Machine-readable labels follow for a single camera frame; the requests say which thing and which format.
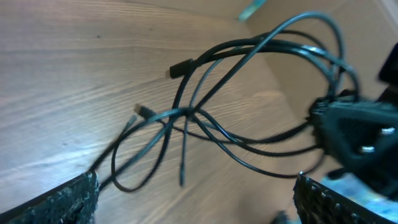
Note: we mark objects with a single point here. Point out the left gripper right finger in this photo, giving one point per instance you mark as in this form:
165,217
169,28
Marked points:
317,204

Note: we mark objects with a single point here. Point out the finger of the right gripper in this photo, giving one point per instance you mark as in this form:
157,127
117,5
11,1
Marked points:
362,137

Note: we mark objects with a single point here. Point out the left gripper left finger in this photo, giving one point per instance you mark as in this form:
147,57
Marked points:
72,202

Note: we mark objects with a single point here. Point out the black USB cable long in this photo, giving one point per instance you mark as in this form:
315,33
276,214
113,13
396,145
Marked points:
266,43

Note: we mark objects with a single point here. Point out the black USB cable short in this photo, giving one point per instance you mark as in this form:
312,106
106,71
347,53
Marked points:
198,124

